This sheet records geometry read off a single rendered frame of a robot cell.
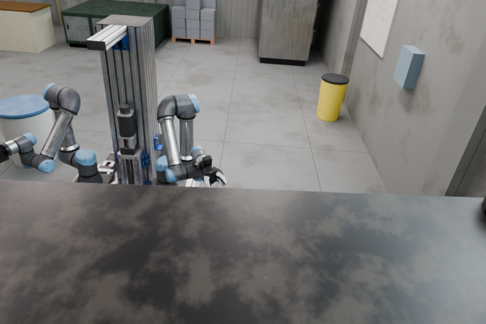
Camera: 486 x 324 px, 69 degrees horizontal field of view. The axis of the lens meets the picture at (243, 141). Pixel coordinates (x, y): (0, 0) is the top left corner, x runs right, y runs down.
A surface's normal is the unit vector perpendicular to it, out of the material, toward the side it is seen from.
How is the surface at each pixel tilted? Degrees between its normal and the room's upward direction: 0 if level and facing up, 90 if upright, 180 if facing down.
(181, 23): 90
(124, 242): 0
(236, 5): 90
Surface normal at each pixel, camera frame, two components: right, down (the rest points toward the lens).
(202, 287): 0.07, -0.86
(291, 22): -0.04, 0.51
